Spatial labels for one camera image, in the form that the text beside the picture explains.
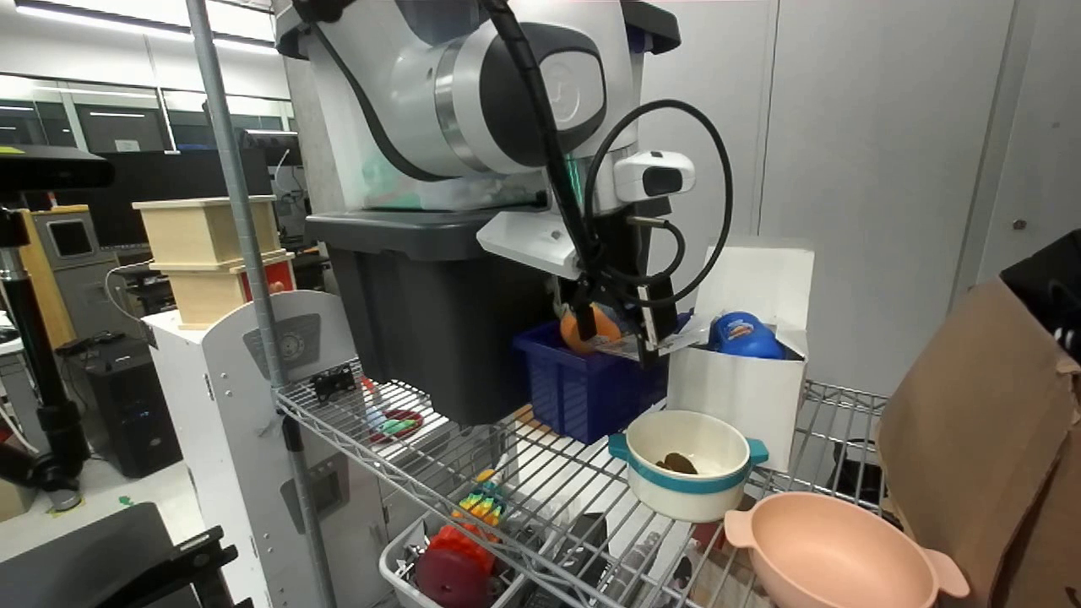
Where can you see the small brown lump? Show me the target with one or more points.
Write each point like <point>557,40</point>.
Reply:
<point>676,464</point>

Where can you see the white grey cabinet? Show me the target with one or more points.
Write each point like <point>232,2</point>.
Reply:
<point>223,449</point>

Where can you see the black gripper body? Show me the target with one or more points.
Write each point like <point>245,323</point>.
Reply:
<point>625,253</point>

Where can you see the white bowl teal band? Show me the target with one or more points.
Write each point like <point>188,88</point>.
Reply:
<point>686,493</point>

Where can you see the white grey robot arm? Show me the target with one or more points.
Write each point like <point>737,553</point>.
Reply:
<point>450,88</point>

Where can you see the red green small toy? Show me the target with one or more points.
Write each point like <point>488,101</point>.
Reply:
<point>393,425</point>

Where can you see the beige wooden box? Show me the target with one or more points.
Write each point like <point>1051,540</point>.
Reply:
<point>209,294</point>
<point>209,232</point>

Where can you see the blue round object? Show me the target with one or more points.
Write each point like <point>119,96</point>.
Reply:
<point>744,334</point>

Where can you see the black robot cart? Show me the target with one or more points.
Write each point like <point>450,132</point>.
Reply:
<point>88,563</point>

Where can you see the dark grey storage tote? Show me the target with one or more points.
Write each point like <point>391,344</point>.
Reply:
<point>426,326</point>

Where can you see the black binder clip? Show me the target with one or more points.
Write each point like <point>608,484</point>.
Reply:
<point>336,382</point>

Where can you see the black tower case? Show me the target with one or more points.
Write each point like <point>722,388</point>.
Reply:
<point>124,407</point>

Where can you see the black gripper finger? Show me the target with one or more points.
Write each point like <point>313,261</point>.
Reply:
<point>652,332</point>
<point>583,314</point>

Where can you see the rainbow striped toy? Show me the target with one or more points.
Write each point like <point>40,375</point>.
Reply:
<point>482,505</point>

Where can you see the white cardboard box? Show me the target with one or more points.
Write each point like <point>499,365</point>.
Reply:
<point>731,392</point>

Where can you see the blue plastic bin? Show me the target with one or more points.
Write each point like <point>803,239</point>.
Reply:
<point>578,392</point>

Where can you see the black camera stand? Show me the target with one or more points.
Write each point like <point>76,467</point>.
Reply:
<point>35,338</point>

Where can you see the orange round sponge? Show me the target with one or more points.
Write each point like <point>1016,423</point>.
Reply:
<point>608,326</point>

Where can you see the brown paper bag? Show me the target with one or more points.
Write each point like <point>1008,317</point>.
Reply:
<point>981,439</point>

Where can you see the grey yellow machine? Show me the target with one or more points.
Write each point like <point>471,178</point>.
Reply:
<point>78,259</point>

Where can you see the red round object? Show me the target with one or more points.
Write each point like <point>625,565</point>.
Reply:
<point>453,570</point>

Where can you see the clear plastic storage tote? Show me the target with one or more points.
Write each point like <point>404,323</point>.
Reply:
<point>336,186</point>

